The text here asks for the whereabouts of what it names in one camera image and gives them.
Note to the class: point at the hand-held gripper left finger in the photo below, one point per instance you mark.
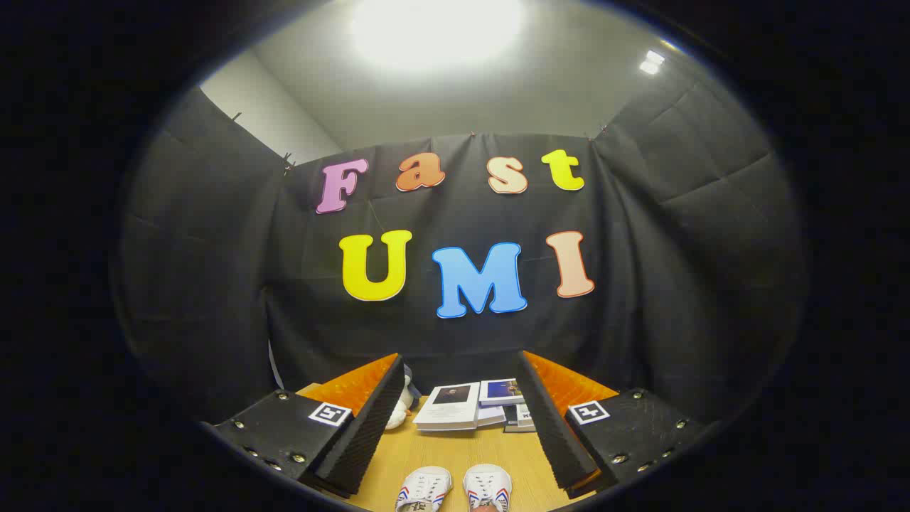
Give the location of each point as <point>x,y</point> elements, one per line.
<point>370,427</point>

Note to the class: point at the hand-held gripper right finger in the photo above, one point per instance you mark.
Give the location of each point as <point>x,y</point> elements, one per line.
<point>551,427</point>

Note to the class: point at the white canvas shoe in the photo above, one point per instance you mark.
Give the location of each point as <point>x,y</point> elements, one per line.
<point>488,486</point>
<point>424,489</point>

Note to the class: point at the book with teal cover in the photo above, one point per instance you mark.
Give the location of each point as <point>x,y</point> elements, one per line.
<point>525,414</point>

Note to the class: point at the white plush toy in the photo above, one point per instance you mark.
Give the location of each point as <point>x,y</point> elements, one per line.
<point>397,412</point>

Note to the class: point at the dark grey book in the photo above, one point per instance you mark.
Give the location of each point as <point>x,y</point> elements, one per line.
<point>515,428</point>

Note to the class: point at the thin white book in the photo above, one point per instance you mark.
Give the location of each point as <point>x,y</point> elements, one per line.
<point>490,416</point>

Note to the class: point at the book with blue picture cover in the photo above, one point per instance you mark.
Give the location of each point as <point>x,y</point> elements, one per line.
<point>500,391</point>

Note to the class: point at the white book with portrait cover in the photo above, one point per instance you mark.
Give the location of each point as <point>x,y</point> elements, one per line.
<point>449,409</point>

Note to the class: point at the small ceiling light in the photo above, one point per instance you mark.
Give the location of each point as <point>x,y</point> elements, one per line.
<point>650,62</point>

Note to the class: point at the large ceiling light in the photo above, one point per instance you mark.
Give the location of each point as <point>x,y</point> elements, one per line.
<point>437,28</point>

